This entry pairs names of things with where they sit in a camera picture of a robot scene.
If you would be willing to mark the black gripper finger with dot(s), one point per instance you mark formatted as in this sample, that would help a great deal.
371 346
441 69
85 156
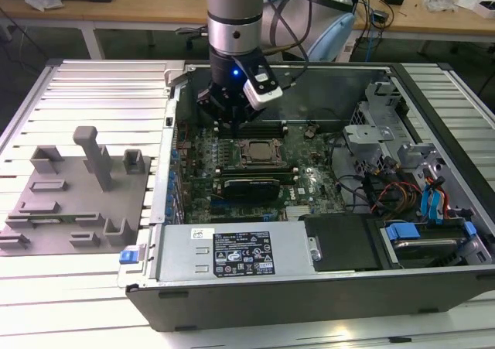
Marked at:
253 115
207 101

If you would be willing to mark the silver CPU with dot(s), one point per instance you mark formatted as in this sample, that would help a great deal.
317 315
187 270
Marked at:
260 152

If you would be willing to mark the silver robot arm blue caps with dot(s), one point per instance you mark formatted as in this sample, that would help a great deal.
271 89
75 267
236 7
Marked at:
232 1

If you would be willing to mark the CPU socket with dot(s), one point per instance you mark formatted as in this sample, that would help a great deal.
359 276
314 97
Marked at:
280 165

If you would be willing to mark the black RAM slot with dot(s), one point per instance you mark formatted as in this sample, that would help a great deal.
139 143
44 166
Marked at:
286 175
267 133
270 168
274 124

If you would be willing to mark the round coin battery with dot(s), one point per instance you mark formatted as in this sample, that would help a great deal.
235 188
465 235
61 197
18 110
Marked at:
308 133

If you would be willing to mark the black graphics card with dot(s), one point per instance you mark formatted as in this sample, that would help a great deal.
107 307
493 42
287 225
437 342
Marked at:
251 188

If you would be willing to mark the green motherboard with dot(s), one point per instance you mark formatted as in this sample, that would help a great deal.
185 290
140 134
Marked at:
321 194

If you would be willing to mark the silver chipset heatsink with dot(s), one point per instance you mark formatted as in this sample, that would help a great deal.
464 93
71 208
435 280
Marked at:
297 213

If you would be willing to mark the silver metal drive cage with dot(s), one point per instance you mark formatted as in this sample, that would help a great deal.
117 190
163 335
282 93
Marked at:
365 132

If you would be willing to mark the black drive bay cover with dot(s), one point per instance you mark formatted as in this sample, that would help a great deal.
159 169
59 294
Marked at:
340 244

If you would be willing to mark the silver power supply unit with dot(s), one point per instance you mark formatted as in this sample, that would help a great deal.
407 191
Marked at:
181 256

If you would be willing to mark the small metal transformer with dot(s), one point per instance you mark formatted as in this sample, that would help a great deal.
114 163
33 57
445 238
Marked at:
379 18

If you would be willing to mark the grey plastic parts rack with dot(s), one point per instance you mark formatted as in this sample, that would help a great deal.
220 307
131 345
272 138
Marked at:
77 206

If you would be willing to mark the blue case latch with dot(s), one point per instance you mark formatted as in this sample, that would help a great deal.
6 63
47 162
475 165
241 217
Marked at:
128 257

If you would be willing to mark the hard disk blue carrier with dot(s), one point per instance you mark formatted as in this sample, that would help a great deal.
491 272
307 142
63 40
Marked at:
402 231

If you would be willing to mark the black open PC case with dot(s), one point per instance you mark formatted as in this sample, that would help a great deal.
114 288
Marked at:
270 306

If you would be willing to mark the green RAM stick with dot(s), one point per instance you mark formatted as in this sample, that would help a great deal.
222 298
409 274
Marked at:
50 220

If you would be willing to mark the white cardboard box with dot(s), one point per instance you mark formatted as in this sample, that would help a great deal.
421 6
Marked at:
487 10

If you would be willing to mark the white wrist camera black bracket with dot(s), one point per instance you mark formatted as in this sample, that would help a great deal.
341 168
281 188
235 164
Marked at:
263 93

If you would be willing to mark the wooden desk white frame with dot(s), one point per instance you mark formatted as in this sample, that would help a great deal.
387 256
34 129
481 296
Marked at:
116 10

